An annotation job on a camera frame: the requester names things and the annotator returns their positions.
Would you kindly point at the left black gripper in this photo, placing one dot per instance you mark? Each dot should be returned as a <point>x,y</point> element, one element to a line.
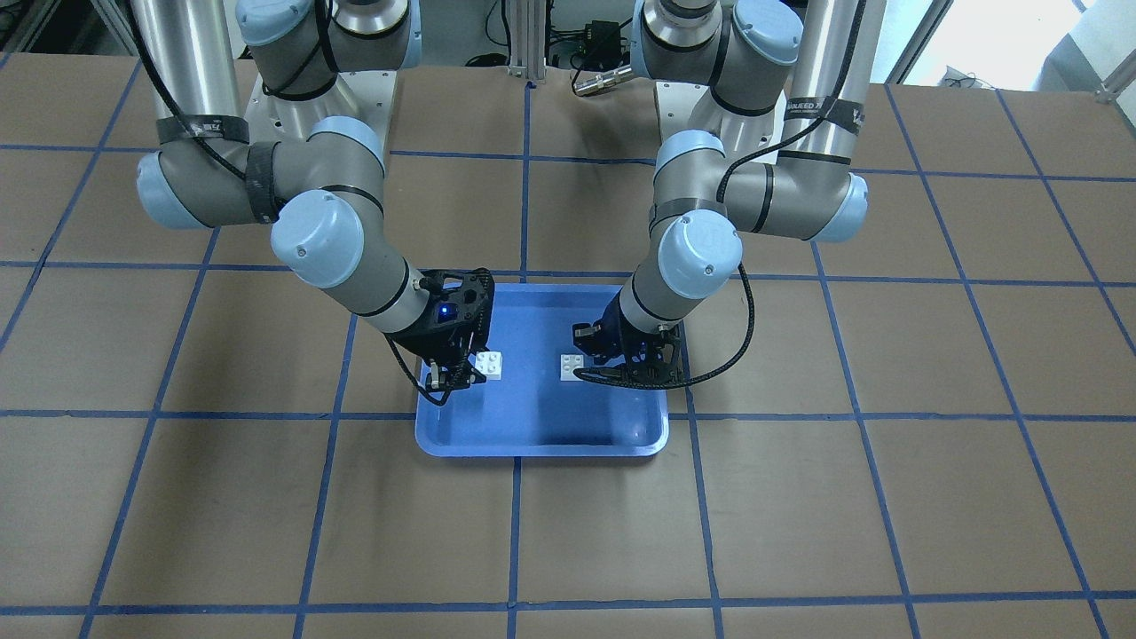
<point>619,335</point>

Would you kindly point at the aluminium frame post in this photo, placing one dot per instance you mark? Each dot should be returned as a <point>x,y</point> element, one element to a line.
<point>527,31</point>

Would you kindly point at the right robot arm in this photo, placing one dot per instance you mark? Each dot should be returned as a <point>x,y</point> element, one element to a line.
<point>321,195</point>

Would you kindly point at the white plain block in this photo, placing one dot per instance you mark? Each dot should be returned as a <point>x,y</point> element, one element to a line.
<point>569,364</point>

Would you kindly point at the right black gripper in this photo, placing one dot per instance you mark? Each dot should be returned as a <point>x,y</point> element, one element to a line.
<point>423,336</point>

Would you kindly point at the blue plastic tray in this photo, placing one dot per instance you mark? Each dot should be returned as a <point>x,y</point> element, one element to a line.
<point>531,410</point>

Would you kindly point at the silver metal cylinder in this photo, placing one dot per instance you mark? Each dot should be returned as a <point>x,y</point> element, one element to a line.
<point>603,81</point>

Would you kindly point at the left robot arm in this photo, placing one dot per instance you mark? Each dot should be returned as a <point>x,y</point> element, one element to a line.
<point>824,57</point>

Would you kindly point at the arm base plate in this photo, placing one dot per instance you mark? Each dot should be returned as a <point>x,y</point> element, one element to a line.
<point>368,96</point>
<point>683,106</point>

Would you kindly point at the white block with studs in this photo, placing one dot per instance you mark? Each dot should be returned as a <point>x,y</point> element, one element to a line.
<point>489,364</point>

